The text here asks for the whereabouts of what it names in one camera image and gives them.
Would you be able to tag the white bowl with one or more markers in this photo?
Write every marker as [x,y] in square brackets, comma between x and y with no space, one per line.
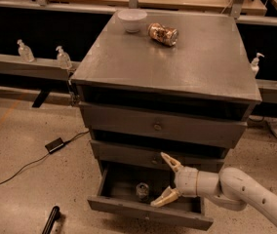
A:
[132,19]

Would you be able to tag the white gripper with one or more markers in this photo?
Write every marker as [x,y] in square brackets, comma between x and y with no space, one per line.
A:
[186,180]

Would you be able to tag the grey drawer cabinet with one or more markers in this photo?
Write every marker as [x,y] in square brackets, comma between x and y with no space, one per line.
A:
[206,74]

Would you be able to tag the grey open bottom drawer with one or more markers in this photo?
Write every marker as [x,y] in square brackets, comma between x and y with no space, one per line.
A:
[117,195]

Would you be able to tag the clear pump bottle near cabinet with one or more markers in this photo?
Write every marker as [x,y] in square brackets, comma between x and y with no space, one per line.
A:
[63,58]

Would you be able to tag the white pump bottle right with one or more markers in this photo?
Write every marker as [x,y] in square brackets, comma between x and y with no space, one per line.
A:
[255,62]

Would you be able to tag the grey middle drawer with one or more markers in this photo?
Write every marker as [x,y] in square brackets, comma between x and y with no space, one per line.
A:
[149,157]

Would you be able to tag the clear pump bottle far left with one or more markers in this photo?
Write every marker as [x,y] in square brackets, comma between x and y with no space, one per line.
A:
[25,52]

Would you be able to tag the silver 7up can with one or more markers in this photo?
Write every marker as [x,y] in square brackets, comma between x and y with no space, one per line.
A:
[142,191]

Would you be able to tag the black cylindrical handle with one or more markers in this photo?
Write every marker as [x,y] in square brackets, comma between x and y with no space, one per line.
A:
[53,217]

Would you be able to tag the grey metal rail shelf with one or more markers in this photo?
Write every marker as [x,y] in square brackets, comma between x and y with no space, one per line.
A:
[42,68]

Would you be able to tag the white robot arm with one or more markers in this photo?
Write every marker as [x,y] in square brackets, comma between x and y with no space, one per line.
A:
[231,189]

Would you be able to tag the grey top drawer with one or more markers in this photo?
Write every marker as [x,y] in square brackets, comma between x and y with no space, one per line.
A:
[145,123]

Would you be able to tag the brown patterned can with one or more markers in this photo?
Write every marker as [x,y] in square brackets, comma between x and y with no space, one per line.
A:
[163,34]

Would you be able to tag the black power adapter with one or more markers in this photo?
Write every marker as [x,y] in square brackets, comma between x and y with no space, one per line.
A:
[55,145]

